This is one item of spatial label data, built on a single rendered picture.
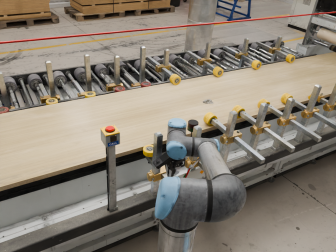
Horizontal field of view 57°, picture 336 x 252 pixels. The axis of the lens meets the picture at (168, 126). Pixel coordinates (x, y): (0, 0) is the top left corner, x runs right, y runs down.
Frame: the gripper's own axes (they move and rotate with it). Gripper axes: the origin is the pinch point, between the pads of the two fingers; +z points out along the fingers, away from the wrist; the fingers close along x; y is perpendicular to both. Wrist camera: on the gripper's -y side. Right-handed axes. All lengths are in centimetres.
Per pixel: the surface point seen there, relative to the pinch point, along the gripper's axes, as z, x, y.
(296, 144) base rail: 19, 4, 116
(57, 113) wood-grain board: -2, 83, -38
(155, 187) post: 10.9, 5.5, -4.4
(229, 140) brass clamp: -7.2, 5.1, 45.6
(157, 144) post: -20.2, 6.1, -4.8
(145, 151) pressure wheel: -3.3, 21.6, -3.4
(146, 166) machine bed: 14.7, 27.2, 0.6
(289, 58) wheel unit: -3, 92, 197
